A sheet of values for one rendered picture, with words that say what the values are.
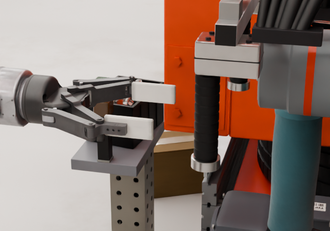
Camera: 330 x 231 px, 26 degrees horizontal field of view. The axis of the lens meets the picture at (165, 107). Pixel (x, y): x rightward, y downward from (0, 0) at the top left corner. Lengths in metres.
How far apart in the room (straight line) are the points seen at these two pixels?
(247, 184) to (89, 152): 0.49
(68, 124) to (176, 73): 0.70
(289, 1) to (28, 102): 0.41
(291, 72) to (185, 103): 0.62
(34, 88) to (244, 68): 0.32
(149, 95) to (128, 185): 0.89
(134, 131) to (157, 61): 2.88
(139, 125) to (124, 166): 0.75
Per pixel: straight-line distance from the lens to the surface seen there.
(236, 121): 1.70
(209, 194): 1.91
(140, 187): 1.98
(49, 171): 2.71
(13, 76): 1.09
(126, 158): 1.77
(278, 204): 1.38
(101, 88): 1.11
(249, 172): 2.10
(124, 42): 4.20
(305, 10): 0.94
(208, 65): 0.99
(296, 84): 1.11
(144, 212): 2.02
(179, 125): 1.72
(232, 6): 0.97
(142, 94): 1.12
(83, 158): 1.78
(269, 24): 0.94
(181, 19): 1.64
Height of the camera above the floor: 1.24
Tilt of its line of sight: 22 degrees down
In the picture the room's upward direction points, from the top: straight up
